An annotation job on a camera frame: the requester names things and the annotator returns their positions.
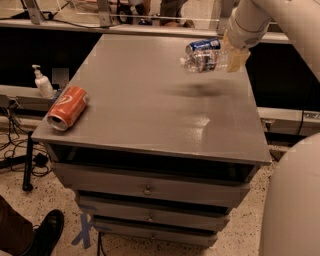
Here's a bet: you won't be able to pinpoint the red coke can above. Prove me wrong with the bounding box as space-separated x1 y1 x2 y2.
47 86 90 131

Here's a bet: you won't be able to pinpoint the grey drawer cabinet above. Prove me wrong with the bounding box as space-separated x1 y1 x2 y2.
33 35 271 236

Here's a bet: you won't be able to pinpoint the blue tape cross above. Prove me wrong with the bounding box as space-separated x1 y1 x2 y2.
71 211 97 250

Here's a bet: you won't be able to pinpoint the drawer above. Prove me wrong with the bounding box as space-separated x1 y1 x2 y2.
76 196 230 231
93 220 217 247
52 163 250 208

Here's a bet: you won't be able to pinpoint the white pump soap bottle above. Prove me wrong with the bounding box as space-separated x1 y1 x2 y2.
32 64 54 98

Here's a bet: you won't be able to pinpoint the black floor cables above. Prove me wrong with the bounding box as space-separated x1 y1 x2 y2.
0 106 53 178

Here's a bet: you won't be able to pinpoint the brown trouser leg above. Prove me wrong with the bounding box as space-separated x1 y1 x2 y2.
0 196 34 256

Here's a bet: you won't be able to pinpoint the black stand pole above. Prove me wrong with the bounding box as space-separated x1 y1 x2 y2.
22 132 33 191

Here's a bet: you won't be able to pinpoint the black shoe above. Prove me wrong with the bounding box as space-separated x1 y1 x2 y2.
19 209 64 256

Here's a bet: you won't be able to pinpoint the middle drawer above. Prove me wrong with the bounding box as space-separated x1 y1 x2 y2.
76 196 230 231

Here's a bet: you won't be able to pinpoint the top drawer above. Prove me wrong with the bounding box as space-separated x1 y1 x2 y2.
52 163 250 208

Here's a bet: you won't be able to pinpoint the blue pepsi can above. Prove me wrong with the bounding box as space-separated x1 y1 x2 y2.
185 38 221 54

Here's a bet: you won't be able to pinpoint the bottom drawer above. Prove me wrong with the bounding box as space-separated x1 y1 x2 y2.
93 220 217 247

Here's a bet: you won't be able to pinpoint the clear plastic water bottle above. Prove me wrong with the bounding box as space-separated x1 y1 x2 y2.
180 50 228 73

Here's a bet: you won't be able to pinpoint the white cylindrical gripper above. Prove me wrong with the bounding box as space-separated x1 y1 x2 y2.
221 7 271 72

